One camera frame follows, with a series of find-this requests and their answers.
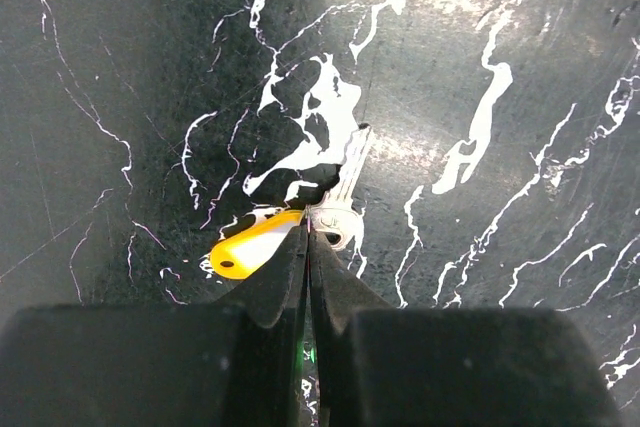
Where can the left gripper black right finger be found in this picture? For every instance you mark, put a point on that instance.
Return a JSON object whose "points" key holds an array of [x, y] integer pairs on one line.
{"points": [[383, 366]]}

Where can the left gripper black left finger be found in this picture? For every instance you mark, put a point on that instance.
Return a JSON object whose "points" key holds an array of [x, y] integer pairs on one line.
{"points": [[232, 362]]}

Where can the yellow tagged key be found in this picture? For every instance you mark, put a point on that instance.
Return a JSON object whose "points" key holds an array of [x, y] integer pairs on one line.
{"points": [[239, 256]]}

